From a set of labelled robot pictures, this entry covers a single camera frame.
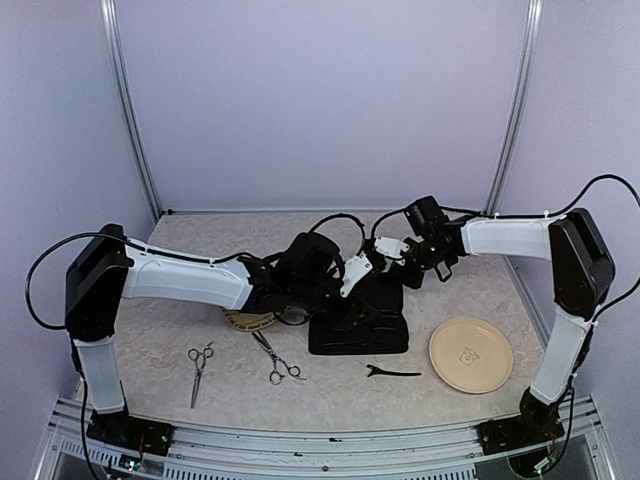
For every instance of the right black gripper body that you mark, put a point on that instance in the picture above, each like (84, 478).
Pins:
(428, 254)

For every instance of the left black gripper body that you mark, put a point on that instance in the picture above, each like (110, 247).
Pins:
(308, 294)

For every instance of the black zippered tool case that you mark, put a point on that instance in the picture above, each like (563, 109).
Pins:
(385, 335)

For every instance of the black hair clip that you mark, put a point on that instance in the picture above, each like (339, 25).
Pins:
(374, 370)

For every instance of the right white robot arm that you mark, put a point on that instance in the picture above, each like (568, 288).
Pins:
(582, 271)

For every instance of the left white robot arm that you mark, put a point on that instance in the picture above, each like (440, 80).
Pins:
(113, 267)

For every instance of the woven bamboo tray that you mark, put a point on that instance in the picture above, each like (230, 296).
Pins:
(247, 322)

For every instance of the silver thinning scissors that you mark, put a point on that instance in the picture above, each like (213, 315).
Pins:
(280, 368)

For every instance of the beige round plate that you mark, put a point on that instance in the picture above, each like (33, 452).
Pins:
(471, 355)

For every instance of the silver scissors left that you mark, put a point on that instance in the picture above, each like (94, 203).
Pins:
(199, 357)

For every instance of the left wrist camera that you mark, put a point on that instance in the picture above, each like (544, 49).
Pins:
(357, 268)

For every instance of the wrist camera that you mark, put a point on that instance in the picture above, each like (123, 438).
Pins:
(390, 248)
(357, 268)

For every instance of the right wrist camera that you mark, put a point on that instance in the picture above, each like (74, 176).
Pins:
(390, 248)

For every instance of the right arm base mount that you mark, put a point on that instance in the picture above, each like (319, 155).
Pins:
(535, 423)

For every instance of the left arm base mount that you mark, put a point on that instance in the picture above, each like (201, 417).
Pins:
(123, 430)

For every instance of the front aluminium rail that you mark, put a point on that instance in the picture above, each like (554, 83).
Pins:
(442, 452)

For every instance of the right aluminium frame post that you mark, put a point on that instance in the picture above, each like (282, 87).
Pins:
(518, 104)

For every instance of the aluminium frame post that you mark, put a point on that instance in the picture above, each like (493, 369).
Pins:
(109, 16)
(518, 104)

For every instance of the left aluminium frame post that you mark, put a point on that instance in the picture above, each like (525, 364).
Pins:
(109, 16)

